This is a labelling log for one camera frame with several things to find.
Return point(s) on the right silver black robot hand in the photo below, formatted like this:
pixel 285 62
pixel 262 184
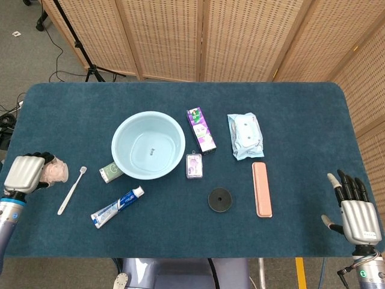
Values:
pixel 359 222

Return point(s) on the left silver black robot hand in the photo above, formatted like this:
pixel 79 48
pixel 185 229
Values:
pixel 24 174

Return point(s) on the pink bath sponge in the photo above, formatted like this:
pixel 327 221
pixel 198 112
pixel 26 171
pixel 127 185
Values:
pixel 57 171

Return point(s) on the blue white toothpaste tube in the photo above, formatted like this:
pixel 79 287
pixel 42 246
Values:
pixel 114 207

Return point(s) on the black tape roll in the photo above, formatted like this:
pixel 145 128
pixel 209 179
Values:
pixel 224 204

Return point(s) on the right lavender robot arm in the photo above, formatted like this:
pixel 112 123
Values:
pixel 373 271

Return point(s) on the light blue plastic basin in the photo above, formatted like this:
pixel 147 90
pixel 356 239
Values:
pixel 132 129

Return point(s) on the purple white carton box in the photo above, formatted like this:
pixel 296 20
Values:
pixel 201 132

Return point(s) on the white toothbrush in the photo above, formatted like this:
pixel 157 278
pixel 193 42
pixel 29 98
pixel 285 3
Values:
pixel 72 189

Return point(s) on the yellow floor tape strip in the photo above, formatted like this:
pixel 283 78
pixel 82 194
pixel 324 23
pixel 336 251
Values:
pixel 300 274

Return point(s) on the green white soap box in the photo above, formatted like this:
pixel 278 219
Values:
pixel 109 173

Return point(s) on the pink toothbrush case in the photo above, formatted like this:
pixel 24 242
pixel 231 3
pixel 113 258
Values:
pixel 262 189

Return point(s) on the metal table leg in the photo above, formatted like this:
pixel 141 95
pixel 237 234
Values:
pixel 262 274

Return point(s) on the black tripod stand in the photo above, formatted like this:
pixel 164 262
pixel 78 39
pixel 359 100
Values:
pixel 78 45

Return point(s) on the light blue wet wipes pack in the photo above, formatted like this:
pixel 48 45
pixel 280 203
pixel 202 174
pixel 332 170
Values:
pixel 246 135

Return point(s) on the black caster foot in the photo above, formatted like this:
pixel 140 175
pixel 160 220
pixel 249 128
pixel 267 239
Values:
pixel 40 25

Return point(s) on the dark blue table mat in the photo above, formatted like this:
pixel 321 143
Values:
pixel 180 234

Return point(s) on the clear purple floss pick box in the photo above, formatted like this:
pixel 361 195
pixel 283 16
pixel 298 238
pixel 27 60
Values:
pixel 195 165

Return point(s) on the lavender robot torso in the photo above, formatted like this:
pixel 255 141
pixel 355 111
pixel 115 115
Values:
pixel 180 274

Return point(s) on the wicker folding screen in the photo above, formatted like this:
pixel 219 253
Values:
pixel 240 36

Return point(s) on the white perforated bracket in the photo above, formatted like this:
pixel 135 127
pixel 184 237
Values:
pixel 120 281

